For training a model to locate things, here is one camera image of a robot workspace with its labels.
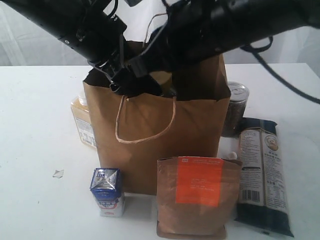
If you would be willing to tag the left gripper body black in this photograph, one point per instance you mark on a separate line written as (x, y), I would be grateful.
(96, 36)

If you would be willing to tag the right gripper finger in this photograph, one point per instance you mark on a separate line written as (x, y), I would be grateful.
(144, 62)

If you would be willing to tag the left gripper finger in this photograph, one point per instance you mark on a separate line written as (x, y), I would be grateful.
(127, 84)

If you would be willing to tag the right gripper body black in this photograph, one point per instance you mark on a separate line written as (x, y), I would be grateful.
(193, 30)

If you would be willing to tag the clear jar gold lid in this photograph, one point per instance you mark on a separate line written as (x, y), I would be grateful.
(164, 79)

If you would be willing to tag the yellow millet plastic bottle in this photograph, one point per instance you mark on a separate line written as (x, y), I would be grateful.
(81, 115)

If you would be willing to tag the brown paper shopping bag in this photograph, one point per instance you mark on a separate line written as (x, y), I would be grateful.
(132, 134)

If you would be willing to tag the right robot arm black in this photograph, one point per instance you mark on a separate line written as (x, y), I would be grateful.
(248, 21)

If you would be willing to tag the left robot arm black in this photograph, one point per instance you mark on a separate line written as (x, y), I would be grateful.
(57, 17)

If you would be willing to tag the clear can dark grains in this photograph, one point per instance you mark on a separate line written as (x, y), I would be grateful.
(236, 108)

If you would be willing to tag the blue white milk carton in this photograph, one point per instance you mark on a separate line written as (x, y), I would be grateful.
(107, 190)

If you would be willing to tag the small clear plastic scrap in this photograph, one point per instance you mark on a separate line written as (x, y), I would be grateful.
(58, 174)

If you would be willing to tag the brown pouch orange label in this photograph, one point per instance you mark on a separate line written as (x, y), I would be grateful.
(196, 196)

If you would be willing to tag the dark noodle packet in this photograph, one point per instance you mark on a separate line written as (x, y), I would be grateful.
(262, 200)

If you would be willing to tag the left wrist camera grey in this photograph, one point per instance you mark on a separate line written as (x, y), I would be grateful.
(133, 3)

